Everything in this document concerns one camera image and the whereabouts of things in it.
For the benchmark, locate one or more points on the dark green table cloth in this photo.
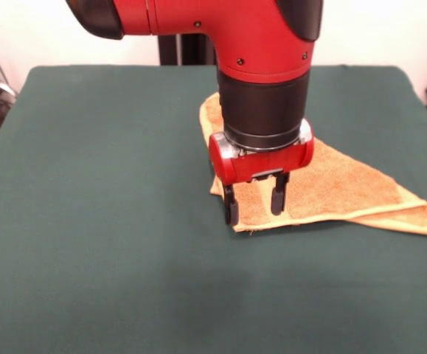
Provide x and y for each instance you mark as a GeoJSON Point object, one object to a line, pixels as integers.
{"type": "Point", "coordinates": [87, 184]}

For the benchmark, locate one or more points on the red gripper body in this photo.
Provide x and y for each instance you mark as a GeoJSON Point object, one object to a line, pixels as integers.
{"type": "Point", "coordinates": [268, 164]}

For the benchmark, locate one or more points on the orange terry towel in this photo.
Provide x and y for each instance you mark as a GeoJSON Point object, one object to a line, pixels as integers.
{"type": "Point", "coordinates": [346, 188]}

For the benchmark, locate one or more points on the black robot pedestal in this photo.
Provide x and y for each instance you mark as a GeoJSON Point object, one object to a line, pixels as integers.
{"type": "Point", "coordinates": [169, 49]}

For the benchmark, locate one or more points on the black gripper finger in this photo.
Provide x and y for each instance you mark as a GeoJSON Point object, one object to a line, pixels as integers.
{"type": "Point", "coordinates": [231, 212]}
{"type": "Point", "coordinates": [277, 201]}

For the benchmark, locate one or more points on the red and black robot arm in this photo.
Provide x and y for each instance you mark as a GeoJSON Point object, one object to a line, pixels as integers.
{"type": "Point", "coordinates": [257, 44]}

